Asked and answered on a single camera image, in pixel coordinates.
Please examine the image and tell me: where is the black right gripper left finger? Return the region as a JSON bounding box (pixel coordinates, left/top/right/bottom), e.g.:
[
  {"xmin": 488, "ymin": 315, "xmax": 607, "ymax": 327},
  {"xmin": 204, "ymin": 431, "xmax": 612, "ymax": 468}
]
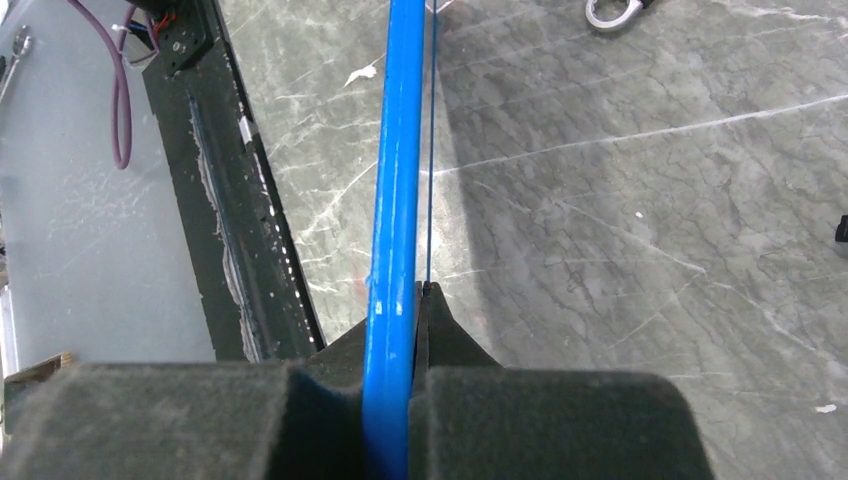
[{"xmin": 1, "ymin": 325, "xmax": 364, "ymax": 479}]

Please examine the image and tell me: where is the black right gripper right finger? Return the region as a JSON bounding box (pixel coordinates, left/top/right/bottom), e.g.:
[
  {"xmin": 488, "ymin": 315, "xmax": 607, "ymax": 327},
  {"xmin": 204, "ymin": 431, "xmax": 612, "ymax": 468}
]
[{"xmin": 408, "ymin": 282, "xmax": 713, "ymax": 479}]

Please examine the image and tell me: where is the blue framed whiteboard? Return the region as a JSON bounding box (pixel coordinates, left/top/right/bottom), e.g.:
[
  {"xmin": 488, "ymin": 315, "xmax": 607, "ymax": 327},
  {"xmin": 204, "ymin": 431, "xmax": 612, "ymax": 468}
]
[{"xmin": 362, "ymin": 0, "xmax": 426, "ymax": 479}]

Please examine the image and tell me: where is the black whiteboard stand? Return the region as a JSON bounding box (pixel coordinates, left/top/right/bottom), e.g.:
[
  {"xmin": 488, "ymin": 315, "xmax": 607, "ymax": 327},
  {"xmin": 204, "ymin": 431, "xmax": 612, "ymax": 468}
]
[{"xmin": 834, "ymin": 215, "xmax": 848, "ymax": 244}]

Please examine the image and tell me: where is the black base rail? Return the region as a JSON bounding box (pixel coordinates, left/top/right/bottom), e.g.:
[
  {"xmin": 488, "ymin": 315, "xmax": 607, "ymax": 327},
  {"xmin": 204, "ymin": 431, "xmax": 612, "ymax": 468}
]
[{"xmin": 140, "ymin": 1, "xmax": 325, "ymax": 362}]

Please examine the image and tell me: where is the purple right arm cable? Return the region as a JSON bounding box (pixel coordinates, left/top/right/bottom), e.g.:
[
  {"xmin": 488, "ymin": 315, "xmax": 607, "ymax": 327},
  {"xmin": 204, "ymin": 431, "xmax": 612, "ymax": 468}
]
[{"xmin": 66, "ymin": 0, "xmax": 164, "ymax": 171}]

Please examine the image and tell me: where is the red handled adjustable wrench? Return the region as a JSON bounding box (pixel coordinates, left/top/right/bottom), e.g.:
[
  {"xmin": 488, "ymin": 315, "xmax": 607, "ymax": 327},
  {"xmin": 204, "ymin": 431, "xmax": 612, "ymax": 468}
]
[{"xmin": 584, "ymin": 0, "xmax": 655, "ymax": 34}]

